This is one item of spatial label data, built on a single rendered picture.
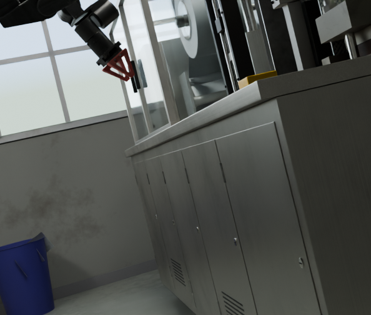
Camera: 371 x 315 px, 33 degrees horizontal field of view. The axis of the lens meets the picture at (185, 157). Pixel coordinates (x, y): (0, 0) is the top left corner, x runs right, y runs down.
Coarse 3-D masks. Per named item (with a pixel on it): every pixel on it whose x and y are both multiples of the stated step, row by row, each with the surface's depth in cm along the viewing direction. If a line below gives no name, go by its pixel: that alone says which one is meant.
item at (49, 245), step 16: (32, 240) 427; (48, 240) 427; (0, 256) 405; (16, 256) 405; (32, 256) 410; (0, 272) 407; (16, 272) 405; (32, 272) 409; (48, 272) 423; (0, 288) 412; (16, 288) 406; (32, 288) 409; (48, 288) 419; (16, 304) 408; (32, 304) 409; (48, 304) 416
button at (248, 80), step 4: (264, 72) 136; (268, 72) 136; (272, 72) 136; (276, 72) 136; (248, 76) 135; (252, 76) 135; (256, 76) 135; (260, 76) 136; (264, 76) 136; (268, 76) 136; (272, 76) 136; (244, 80) 137; (248, 80) 135; (252, 80) 135; (256, 80) 135; (240, 84) 140; (244, 84) 138; (248, 84) 135; (240, 88) 141
